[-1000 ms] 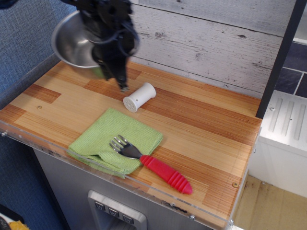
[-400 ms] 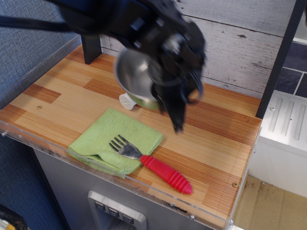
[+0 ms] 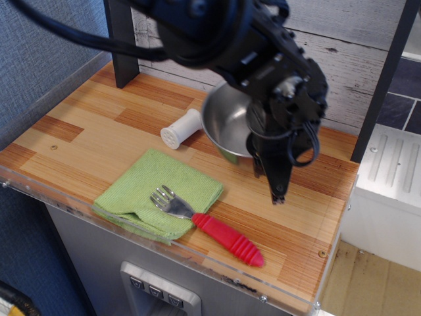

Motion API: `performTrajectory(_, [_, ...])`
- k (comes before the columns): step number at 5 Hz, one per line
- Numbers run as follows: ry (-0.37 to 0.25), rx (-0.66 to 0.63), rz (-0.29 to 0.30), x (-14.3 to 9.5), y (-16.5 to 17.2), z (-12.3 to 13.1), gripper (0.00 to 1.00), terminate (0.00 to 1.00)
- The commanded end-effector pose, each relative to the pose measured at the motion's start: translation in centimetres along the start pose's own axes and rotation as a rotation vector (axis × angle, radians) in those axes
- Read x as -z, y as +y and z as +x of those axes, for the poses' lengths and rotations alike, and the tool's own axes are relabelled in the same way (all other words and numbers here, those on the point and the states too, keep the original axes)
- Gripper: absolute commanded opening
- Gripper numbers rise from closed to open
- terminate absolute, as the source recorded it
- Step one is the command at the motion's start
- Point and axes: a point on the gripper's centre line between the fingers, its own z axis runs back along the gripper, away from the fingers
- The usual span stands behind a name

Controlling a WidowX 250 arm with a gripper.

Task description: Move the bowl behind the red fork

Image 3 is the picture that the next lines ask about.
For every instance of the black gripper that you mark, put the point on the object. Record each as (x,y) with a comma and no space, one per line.
(277,150)

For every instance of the stainless steel bowl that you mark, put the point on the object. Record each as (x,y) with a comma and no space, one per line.
(223,117)

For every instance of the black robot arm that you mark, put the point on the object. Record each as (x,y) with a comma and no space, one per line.
(272,100)

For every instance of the white plastic spool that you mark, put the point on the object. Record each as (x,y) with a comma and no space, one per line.
(175,134)

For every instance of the white grooved side cabinet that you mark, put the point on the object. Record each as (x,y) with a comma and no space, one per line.
(383,215)

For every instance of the green folded cloth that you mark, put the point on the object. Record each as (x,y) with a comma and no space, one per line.
(127,204)

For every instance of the silver button control panel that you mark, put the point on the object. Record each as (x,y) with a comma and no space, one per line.
(150,294)

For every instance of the clear acrylic edge guard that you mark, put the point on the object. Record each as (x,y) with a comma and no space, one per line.
(297,238)

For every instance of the yellow black object on floor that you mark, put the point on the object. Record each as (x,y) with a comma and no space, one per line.
(14,302)

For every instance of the red handled metal fork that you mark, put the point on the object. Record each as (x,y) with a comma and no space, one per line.
(235,242)

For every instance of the dark right frame post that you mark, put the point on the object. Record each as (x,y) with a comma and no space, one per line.
(398,42)

